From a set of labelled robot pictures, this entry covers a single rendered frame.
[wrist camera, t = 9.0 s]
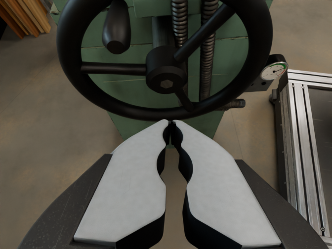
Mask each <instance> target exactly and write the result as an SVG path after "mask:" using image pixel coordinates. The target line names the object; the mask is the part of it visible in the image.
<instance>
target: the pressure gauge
mask: <svg viewBox="0 0 332 249"><path fill-rule="evenodd" d="M288 68H289V65H288V64H287V62H286V60H285V58H284V56H283V55H281V54H272V55H269V57H268V60H267V62H266V64H265V66H264V68H263V70H262V72H261V73H260V77H261V79H263V80H266V81H269V80H274V79H277V78H279V77H281V76H282V75H283V74H285V73H286V72H287V70H288ZM277 70H279V71H277ZM273 71H276V72H275V73H273Z"/></svg>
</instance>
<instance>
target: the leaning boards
mask: <svg viewBox="0 0 332 249"><path fill-rule="evenodd" d="M46 14H47V10H46V8H45V7H44V5H43V4H42V2H41V1H40V0H0V17H1V18H2V19H3V20H4V21H5V22H6V23H7V24H8V26H9V27H10V28H11V29H12V30H13V31H14V32H15V34H16V35H17V36H18V37H19V38H20V39H23V37H24V35H25V33H26V35H29V33H30V34H31V35H34V36H35V37H36V38H37V37H38V36H39V33H40V32H41V33H44V32H46V33H49V32H50V29H51V26H50V25H49V23H48V21H49V20H48V18H47V17H46Z"/></svg>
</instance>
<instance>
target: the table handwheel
mask: <svg viewBox="0 0 332 249"><path fill-rule="evenodd" d="M112 1H113V0H67V2H66V3H65V5H64V7H63V10H62V12H61V15H60V18H59V21H58V26H57V31H56V48H57V54H58V58H59V61H60V64H61V67H62V69H63V71H64V73H65V75H66V77H67V78H68V80H69V81H70V82H71V84H72V85H73V86H74V87H75V89H76V90H77V91H78V92H79V93H80V94H81V95H82V96H84V97H85V98H86V99H87V100H89V101H90V102H92V103H93V104H95V105H96V106H98V107H100V108H102V109H104V110H106V111H108V112H111V113H113V114H116V115H119V116H122V117H125V118H129V119H134V120H139V121H148V122H159V121H161V120H164V119H165V120H168V121H173V120H179V121H180V120H186V119H191V118H195V117H198V116H201V115H204V114H207V113H210V112H212V111H215V110H217V109H219V108H221V107H223V106H225V105H227V104H228V103H230V102H232V101H233V100H235V99H236V98H237V97H239V96H240V95H241V94H243V93H244V92H245V91H246V90H247V89H248V88H249V87H250V86H251V85H252V84H253V83H254V81H255V80H256V79H257V77H258V76H259V75H260V73H261V72H262V70H263V68H264V66H265V64H266V62H267V60H268V57H269V55H270V51H271V46H272V40H273V24H272V19H271V15H270V11H269V8H268V6H267V3H266V1H265V0H219V1H221V2H223V4H222V5H221V6H220V7H219V8H218V9H217V10H216V11H215V12H214V13H213V15H212V16H211V17H210V18H209V19H208V20H207V21H206V22H205V23H204V24H203V25H202V26H201V27H200V28H199V29H198V30H197V31H196V32H195V33H194V34H193V35H192V36H191V37H190V38H189V39H188V40H187V41H186V42H185V43H184V44H183V45H182V46H181V47H180V48H179V49H178V48H176V47H175V39H174V34H173V26H172V24H173V23H172V16H162V17H152V31H153V49H152V50H151V51H150V52H149V53H148V54H147V56H146V60H145V64H132V63H101V62H84V61H82V55H81V45H82V41H83V37H84V34H85V32H86V30H87V28H88V26H89V25H90V23H91V22H92V20H93V19H94V18H95V17H96V16H97V15H98V14H99V13H100V12H101V11H103V10H104V9H105V8H107V7H108V6H109V5H111V2H112ZM235 13H236V14H237V15H238V16H239V18H240V19H241V21H242V22H243V24H244V26H245V28H246V31H247V34H248V39H249V49H248V55H247V58H246V60H245V63H244V65H243V67H242V68H241V70H240V72H239V73H238V74H237V76H236V77H235V78H234V79H233V80H232V81H231V82H230V83H229V84H228V85H227V86H225V88H223V89H222V90H220V91H219V92H217V93H216V94H214V95H212V96H210V97H208V98H206V99H204V100H202V101H199V102H196V103H193V104H192V103H191V101H190V99H189V98H188V96H187V95H186V93H185V91H184V89H183V87H184V86H185V84H186V83H187V73H186V65H185V60H186V59H187V58H188V57H189V56H190V55H191V54H192V53H193V52H194V51H195V50H196V49H197V48H198V47H199V46H200V45H201V44H202V43H203V42H204V41H205V40H207V39H208V38H209V37H210V36H211V35H212V34H213V33H214V32H215V31H216V30H217V29H219V28H220V27H221V26H222V25H223V24H224V23H225V22H226V21H227V20H228V19H230V18H231V17H232V16H233V15H234V14H235ZM88 74H115V75H131V76H146V85H147V86H148V87H149V88H150V89H151V90H153V91H155V92H157V93H160V94H171V93H175V95H176V96H177V97H178V99H179V100H180V102H181V103H182V105H183V106H181V107H174V108H147V107H140V106H135V105H132V104H128V103H125V102H123V101H120V100H118V99H116V98H114V97H112V96H110V95H109V94H107V93H106V92H104V91H103V90H102V89H101V88H99V87H98V86H97V85H96V84H95V83H94V82H93V81H92V79H91V78H90V77H89V75H88Z"/></svg>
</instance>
